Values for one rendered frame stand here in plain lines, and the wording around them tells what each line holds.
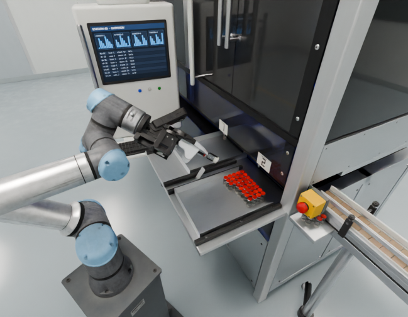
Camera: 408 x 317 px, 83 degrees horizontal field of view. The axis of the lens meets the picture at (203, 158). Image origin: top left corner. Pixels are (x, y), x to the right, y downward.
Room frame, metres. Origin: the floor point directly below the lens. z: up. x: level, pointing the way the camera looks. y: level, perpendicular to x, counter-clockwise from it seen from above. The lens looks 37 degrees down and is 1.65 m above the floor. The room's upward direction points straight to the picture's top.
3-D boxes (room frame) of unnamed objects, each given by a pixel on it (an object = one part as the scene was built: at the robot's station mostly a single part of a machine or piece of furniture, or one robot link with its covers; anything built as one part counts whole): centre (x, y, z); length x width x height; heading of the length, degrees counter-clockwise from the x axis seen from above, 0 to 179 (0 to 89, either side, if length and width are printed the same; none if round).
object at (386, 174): (1.76, -0.32, 0.44); 2.06 x 1.00 x 0.88; 27
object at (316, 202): (0.58, -0.40, 1.00); 0.08 x 0.07 x 0.07; 117
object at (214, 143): (1.05, -0.03, 0.90); 0.34 x 0.26 x 0.04; 117
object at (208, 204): (0.70, -0.08, 0.90); 0.34 x 0.26 x 0.04; 117
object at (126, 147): (1.23, 0.36, 0.82); 0.40 x 0.14 x 0.02; 110
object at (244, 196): (0.74, -0.16, 0.91); 0.18 x 0.02 x 0.05; 27
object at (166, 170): (0.87, -0.04, 0.87); 0.70 x 0.48 x 0.02; 27
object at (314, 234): (0.59, -0.44, 0.87); 0.14 x 0.13 x 0.02; 117
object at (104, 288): (0.41, 0.33, 0.84); 0.15 x 0.15 x 0.10
